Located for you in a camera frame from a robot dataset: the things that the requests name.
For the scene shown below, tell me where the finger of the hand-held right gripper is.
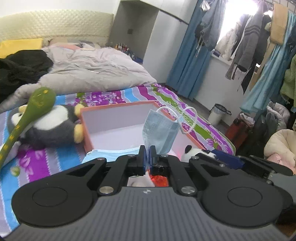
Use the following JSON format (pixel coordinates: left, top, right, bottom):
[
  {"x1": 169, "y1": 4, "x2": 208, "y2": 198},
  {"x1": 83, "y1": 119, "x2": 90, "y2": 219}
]
[{"x1": 211, "y1": 149, "x2": 273, "y2": 173}]

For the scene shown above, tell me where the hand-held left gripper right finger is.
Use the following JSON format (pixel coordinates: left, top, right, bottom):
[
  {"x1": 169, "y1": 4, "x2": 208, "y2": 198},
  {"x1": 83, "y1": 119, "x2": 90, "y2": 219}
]
[{"x1": 150, "y1": 146, "x2": 234, "y2": 196}]

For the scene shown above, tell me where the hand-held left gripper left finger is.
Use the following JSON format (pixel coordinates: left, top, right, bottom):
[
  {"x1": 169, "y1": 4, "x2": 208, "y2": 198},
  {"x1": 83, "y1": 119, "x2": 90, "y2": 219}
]
[{"x1": 62, "y1": 146, "x2": 147, "y2": 196}]

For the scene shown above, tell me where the red shiny pouch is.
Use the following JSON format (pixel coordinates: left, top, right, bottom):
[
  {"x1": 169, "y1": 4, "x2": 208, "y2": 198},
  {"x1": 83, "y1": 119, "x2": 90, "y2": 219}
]
[{"x1": 148, "y1": 174, "x2": 169, "y2": 187}]

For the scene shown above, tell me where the white towel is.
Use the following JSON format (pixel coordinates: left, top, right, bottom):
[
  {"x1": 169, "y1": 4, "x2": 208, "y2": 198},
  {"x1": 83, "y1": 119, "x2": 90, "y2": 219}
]
[{"x1": 128, "y1": 175, "x2": 154, "y2": 187}]

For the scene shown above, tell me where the blue face mask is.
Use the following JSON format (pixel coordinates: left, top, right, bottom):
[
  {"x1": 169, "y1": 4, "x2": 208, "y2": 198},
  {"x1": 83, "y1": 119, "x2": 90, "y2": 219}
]
[
  {"x1": 82, "y1": 148, "x2": 140, "y2": 164},
  {"x1": 142, "y1": 101, "x2": 198, "y2": 154}
]

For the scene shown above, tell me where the panda plush toy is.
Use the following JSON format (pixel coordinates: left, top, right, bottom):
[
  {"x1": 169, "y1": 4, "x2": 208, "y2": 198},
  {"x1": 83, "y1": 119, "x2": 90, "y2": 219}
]
[{"x1": 180, "y1": 145, "x2": 218, "y2": 163}]

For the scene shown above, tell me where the orange storage box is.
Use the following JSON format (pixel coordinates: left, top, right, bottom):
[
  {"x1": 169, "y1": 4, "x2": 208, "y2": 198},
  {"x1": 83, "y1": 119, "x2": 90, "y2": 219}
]
[{"x1": 80, "y1": 100, "x2": 207, "y2": 164}]

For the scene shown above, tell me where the red suitcase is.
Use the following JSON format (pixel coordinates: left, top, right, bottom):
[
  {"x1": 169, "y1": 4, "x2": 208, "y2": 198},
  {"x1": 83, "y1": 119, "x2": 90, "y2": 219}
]
[{"x1": 225, "y1": 117, "x2": 252, "y2": 144}]

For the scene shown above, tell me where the cream padded coat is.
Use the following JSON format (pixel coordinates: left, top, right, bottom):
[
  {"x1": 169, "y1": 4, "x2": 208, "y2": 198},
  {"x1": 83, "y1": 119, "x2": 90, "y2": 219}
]
[{"x1": 264, "y1": 128, "x2": 296, "y2": 174}]

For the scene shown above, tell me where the white trash bin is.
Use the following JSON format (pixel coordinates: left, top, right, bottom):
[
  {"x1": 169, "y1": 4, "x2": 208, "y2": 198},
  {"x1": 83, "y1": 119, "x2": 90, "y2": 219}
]
[{"x1": 208, "y1": 103, "x2": 232, "y2": 127}]

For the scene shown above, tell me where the grey padded coat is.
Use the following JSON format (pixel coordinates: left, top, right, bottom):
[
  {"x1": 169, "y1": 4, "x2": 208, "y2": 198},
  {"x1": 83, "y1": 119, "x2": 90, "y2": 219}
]
[{"x1": 266, "y1": 101, "x2": 290, "y2": 132}]

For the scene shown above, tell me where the teal hanging garment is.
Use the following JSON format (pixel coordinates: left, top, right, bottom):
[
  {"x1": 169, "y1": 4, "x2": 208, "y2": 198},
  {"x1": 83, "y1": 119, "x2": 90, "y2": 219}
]
[{"x1": 240, "y1": 14, "x2": 296, "y2": 114}]

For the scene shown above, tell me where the grey penguin plush toy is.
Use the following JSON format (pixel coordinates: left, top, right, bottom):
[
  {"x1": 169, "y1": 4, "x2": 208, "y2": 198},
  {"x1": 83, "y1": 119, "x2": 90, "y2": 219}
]
[{"x1": 9, "y1": 104, "x2": 85, "y2": 149}]

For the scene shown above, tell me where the blue curtain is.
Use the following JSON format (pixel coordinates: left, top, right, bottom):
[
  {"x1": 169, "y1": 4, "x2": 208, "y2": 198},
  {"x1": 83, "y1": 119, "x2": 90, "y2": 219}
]
[{"x1": 166, "y1": 0, "x2": 213, "y2": 100}]

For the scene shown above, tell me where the floral striped bedsheet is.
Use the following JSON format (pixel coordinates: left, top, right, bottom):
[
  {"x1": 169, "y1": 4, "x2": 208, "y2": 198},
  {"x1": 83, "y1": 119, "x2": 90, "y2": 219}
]
[{"x1": 0, "y1": 82, "x2": 236, "y2": 237}]

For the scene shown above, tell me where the green hanging jacket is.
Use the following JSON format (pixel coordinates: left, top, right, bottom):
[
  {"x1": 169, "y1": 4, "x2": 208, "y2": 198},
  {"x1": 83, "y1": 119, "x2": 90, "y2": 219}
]
[{"x1": 280, "y1": 53, "x2": 296, "y2": 109}]

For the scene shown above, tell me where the blue bag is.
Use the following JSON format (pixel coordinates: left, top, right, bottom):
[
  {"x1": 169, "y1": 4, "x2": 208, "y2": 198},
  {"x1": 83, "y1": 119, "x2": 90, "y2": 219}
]
[{"x1": 130, "y1": 52, "x2": 144, "y2": 64}]

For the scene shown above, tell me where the light grey duvet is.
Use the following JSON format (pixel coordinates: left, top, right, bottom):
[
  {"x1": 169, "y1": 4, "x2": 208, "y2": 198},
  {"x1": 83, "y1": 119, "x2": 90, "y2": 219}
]
[{"x1": 0, "y1": 45, "x2": 158, "y2": 114}]

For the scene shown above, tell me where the row of small bottles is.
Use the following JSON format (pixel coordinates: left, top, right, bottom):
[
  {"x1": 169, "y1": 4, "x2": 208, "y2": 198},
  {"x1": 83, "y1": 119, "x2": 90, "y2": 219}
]
[{"x1": 114, "y1": 42, "x2": 131, "y2": 52}]

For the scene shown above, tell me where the white hanging jacket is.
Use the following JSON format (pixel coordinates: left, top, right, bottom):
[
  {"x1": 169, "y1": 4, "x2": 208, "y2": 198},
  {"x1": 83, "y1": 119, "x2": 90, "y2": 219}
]
[{"x1": 216, "y1": 28, "x2": 241, "y2": 61}]

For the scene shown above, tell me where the green plush massage stick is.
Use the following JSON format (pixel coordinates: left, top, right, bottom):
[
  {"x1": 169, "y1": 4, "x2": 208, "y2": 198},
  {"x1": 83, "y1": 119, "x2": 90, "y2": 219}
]
[{"x1": 0, "y1": 86, "x2": 56, "y2": 169}]

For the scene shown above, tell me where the grey striped hanging jacket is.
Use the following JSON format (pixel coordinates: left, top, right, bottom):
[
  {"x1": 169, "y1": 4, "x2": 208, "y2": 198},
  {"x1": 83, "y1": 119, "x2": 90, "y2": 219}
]
[{"x1": 225, "y1": 13, "x2": 272, "y2": 80}]

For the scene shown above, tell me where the white built-in wardrobe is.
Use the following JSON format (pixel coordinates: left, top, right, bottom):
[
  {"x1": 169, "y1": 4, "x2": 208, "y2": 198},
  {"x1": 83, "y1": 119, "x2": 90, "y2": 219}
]
[{"x1": 109, "y1": 0, "x2": 192, "y2": 67}]

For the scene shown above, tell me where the pink pillow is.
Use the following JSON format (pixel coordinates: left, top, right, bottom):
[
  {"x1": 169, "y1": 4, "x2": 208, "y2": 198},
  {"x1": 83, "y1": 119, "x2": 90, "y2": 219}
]
[{"x1": 55, "y1": 42, "x2": 97, "y2": 50}]

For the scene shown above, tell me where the hanging denim jacket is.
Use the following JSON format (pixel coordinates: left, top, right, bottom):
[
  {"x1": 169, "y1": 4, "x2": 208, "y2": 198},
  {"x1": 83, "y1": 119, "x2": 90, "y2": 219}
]
[{"x1": 195, "y1": 0, "x2": 226, "y2": 52}]

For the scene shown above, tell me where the tan cardboard sheet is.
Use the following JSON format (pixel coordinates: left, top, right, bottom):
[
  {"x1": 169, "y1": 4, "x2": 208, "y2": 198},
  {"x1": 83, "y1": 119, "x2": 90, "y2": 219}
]
[{"x1": 270, "y1": 3, "x2": 288, "y2": 44}]

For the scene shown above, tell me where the bright window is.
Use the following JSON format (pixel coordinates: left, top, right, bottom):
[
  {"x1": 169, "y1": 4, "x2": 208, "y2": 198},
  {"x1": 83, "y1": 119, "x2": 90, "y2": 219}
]
[{"x1": 215, "y1": 0, "x2": 264, "y2": 58}]

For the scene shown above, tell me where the black clothing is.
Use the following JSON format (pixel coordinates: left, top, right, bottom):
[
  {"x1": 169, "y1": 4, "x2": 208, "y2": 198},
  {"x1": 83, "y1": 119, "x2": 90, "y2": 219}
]
[{"x1": 0, "y1": 49, "x2": 54, "y2": 103}]

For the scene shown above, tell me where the beige padded headboard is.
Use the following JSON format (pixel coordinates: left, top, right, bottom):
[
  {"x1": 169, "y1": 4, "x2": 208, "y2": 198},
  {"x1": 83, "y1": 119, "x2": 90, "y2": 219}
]
[{"x1": 0, "y1": 10, "x2": 114, "y2": 47}]

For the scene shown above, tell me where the yellow pillow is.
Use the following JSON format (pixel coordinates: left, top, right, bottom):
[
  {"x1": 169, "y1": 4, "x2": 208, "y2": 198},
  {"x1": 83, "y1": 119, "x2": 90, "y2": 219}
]
[{"x1": 0, "y1": 38, "x2": 44, "y2": 59}]

